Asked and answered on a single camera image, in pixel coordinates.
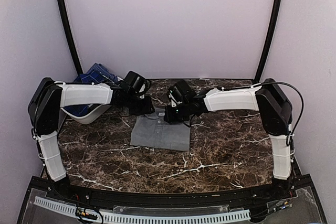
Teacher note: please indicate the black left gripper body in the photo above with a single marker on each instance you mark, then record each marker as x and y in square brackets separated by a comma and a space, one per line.
[137, 107]

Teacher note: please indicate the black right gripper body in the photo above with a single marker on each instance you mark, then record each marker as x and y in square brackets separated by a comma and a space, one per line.
[179, 115]

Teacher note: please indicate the grey long sleeve shirt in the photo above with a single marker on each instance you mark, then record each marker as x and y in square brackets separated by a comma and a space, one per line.
[150, 130]

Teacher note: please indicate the white laundry basket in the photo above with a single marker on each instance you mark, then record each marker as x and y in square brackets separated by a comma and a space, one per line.
[91, 112]

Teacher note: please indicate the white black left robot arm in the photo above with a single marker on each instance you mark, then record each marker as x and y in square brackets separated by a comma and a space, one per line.
[51, 96]

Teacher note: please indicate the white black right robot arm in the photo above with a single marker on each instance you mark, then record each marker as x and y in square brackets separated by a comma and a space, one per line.
[267, 98]

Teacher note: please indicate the blue plaid shirt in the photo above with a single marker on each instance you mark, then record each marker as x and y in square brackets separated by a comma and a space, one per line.
[92, 76]

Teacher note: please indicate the blue small-check shirt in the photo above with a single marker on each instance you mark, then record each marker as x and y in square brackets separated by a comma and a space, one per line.
[103, 71]

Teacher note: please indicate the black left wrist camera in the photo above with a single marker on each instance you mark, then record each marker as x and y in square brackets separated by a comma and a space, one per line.
[135, 85]

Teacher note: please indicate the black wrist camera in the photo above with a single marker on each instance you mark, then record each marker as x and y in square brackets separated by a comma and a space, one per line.
[135, 85]
[180, 93]

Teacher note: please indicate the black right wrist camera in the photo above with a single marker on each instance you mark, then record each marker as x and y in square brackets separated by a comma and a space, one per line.
[180, 93]

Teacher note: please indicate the black left frame post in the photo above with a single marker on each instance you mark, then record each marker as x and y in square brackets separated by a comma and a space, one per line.
[69, 36]

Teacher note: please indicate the black frame post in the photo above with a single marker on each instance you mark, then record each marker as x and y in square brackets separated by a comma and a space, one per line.
[69, 36]
[268, 40]

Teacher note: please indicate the white slotted cable duct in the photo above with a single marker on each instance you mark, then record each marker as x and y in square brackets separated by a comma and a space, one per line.
[69, 210]

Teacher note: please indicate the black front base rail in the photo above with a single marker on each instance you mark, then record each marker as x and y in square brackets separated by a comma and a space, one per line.
[253, 196]

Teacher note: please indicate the black right frame post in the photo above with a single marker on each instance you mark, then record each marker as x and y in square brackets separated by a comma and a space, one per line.
[268, 40]

